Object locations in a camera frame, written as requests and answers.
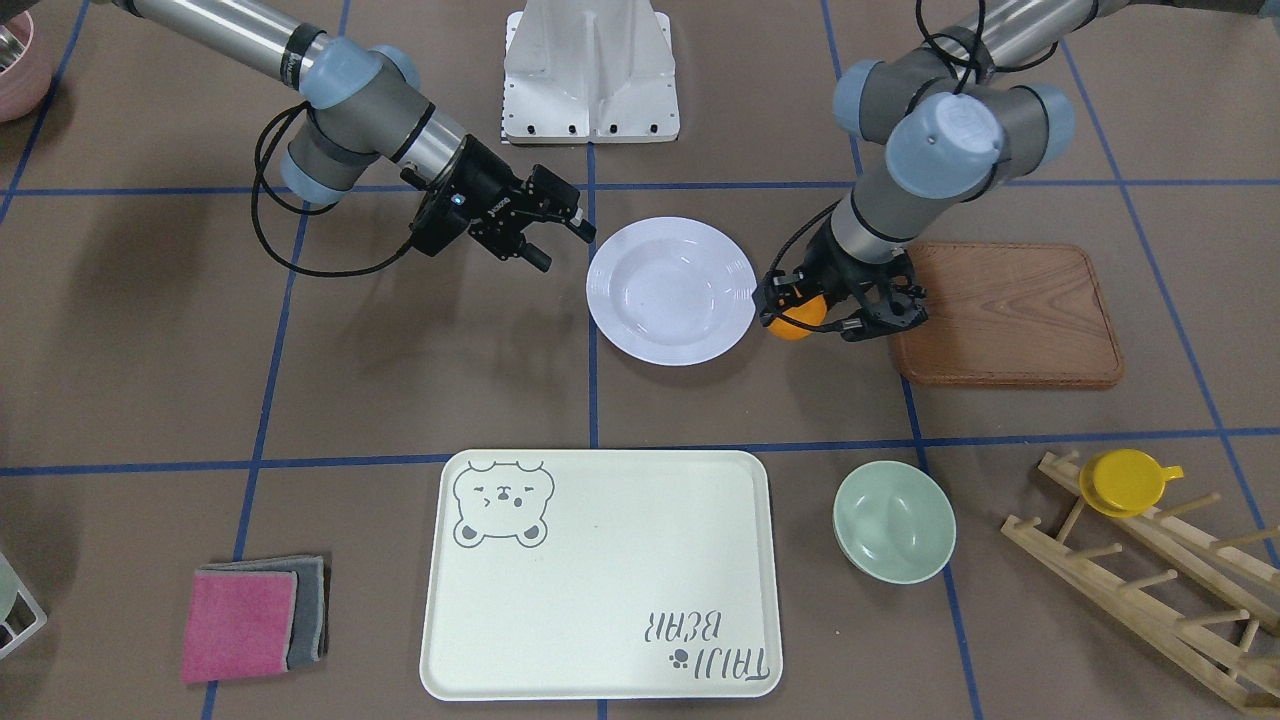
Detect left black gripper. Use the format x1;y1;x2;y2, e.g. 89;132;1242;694
755;215;928;342

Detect white cup rack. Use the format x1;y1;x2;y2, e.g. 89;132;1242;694
1;553;49;659

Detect cream bear tray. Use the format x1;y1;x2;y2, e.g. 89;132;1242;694
420;448;785;702

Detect wooden cutting board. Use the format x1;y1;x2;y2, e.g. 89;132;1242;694
890;242;1125;389

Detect yellow mug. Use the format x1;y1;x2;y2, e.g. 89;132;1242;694
1078;448;1184;518

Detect orange fruit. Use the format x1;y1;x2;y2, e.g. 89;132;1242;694
767;293;828;341

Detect pink bowl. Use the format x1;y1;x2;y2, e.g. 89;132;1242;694
1;12;55;123

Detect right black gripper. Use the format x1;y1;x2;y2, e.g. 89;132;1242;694
402;135;596;273

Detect pink and grey cloths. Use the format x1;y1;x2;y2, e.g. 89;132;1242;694
180;555;326;684

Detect white round plate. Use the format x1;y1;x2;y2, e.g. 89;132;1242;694
585;217;756;366

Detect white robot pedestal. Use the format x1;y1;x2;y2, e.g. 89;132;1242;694
500;1;681;146

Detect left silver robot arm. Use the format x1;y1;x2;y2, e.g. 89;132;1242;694
753;1;1125;342

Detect light green bowl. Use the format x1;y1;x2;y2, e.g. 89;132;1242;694
832;460;957;585

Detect wooden mug rack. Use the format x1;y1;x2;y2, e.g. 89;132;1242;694
1000;452;1279;719

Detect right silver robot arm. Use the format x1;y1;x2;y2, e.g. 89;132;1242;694
122;1;596;272

